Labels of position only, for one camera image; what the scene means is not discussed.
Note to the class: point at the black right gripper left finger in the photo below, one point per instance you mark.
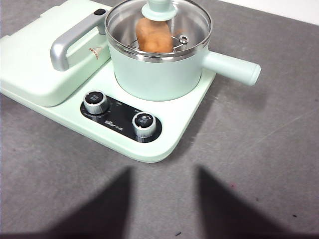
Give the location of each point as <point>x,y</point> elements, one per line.
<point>87,216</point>

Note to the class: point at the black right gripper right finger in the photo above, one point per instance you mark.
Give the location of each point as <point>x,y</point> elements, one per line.
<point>236,216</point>

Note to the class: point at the brown potato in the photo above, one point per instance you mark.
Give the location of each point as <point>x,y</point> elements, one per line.
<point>152,39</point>

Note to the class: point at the glass pot lid green knob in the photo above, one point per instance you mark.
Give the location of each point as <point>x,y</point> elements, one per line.
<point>157,12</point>

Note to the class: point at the silver control knob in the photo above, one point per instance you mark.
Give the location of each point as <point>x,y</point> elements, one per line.
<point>144,124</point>
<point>95,102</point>

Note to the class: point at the mint green breakfast machine base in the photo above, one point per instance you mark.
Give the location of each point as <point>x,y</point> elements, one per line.
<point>174,119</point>

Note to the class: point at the mint green grill cover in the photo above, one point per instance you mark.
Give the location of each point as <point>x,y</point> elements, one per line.
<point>30,62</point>

